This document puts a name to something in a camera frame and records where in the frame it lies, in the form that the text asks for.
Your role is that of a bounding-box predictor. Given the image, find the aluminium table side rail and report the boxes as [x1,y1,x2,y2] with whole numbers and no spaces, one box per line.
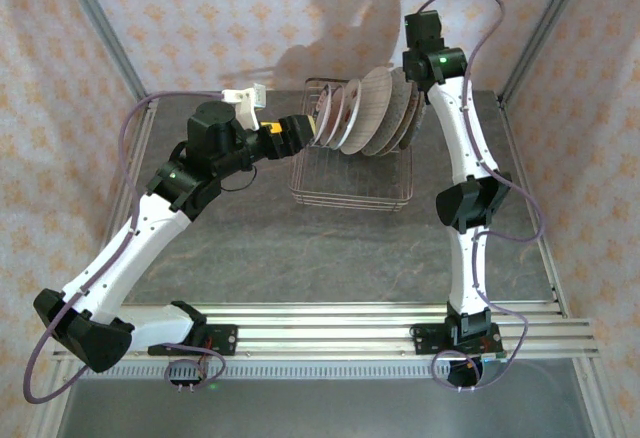
[82,95,161,319]
[496,91,572,320]

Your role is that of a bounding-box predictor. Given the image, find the multicoloured mosaic plate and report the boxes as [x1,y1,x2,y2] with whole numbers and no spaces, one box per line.
[397,81,427,152]

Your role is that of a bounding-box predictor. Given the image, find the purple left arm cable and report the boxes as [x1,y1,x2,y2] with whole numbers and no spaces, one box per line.
[22,88,229,405]

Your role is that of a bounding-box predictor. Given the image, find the white plate red strawberries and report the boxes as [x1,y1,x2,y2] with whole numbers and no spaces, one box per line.
[327,77,362,152]

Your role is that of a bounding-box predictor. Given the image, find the aluminium frame leg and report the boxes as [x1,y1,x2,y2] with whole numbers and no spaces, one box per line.
[27,357,76,438]
[569,357,619,438]

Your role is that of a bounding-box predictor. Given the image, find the dark electronics module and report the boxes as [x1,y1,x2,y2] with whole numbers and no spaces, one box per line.
[446,352,509,392]

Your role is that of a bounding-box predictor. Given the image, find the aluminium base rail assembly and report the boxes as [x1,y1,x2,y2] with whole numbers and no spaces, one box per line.
[52,300,601,362]

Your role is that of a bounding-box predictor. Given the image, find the grey metal shelf panel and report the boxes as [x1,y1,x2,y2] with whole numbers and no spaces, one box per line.
[54,377,594,438]

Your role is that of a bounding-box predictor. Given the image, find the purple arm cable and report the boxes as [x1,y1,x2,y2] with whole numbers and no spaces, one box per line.
[22,88,229,405]
[415,0,546,394]

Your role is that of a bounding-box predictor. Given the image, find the thin black gripper wire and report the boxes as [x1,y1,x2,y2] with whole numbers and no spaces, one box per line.
[219,165,259,193]

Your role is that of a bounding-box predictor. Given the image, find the plaid striped plate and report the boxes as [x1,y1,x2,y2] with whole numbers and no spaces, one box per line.
[342,67,396,157]

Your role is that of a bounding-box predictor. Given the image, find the aluminium frame post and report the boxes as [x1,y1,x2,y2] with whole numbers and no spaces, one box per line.
[52,0,154,112]
[497,0,599,109]

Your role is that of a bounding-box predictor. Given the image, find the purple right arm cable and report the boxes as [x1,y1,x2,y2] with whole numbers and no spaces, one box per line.
[415,0,546,394]

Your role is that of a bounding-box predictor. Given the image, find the grey slotted cable duct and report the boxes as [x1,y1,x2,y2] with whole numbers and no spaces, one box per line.
[74,361,454,382]

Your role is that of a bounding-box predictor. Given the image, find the black cable connector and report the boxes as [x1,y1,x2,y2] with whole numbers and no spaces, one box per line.
[168,376,201,395]

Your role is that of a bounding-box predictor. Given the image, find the copper wire dish rack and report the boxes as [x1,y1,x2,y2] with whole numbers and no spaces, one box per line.
[288,76,416,215]

